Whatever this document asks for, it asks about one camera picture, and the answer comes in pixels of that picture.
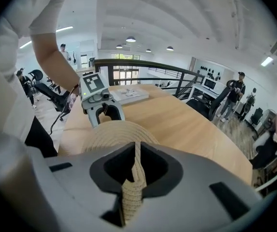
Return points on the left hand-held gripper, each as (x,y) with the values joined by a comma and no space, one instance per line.
(93,83)

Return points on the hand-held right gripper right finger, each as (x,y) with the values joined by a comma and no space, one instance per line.
(191,190)

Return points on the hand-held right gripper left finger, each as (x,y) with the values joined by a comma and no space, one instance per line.
(75,190)

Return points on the person's left forearm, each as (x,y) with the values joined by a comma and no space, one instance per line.
(53,62)

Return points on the white booklet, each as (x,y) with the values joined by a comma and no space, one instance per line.
(131,94)

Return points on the pink checked cloth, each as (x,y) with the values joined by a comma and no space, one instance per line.
(71,101)

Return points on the large glass window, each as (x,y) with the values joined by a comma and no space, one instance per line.
(126,69)

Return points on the person's black trousers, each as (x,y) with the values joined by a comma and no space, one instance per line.
(40,139)

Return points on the black office chair with cloth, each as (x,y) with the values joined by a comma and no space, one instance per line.
(48,91)

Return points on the black pendant ceiling lamp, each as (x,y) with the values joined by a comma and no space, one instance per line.
(119,46)
(148,50)
(170,48)
(130,39)

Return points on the black metal railing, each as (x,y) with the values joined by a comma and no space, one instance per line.
(152,63)

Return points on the white strip ceiling light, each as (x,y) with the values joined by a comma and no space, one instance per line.
(267,61)
(25,44)
(64,29)

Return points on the white desk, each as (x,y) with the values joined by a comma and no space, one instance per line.
(208,94)

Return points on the white boxy appliance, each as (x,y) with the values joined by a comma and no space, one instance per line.
(210,84)

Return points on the person's white shirt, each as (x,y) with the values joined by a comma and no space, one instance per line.
(7,69)

